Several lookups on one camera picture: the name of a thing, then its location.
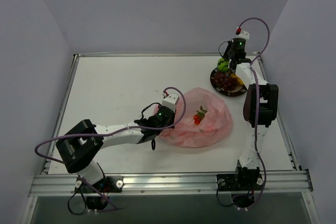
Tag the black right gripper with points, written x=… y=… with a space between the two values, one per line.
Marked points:
x=238 y=61

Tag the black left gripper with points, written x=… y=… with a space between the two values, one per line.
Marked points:
x=169 y=115

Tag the green fake apple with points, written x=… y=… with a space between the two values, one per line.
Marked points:
x=223 y=65

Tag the yellow fake mango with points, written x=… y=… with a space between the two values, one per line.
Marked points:
x=237 y=80

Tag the red fake grape bunch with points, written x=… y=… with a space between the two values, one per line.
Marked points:
x=224 y=82

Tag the red cherry tomato sprig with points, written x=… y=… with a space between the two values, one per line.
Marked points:
x=199 y=116

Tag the pink plastic bag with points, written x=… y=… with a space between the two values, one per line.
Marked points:
x=216 y=125

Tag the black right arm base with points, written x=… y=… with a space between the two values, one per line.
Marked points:
x=246 y=190

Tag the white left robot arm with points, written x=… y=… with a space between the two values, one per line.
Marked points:
x=78 y=152

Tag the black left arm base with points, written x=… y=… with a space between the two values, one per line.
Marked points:
x=96 y=197

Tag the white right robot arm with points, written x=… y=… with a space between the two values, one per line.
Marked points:
x=260 y=106

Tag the dark rimmed plate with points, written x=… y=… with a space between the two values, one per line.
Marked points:
x=239 y=90

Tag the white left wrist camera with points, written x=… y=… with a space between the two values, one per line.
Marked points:
x=170 y=101

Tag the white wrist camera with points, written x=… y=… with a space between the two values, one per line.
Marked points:
x=170 y=101
x=240 y=33

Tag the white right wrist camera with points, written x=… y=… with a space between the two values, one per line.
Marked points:
x=240 y=33

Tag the aluminium front frame rail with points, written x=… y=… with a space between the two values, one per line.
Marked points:
x=170 y=184

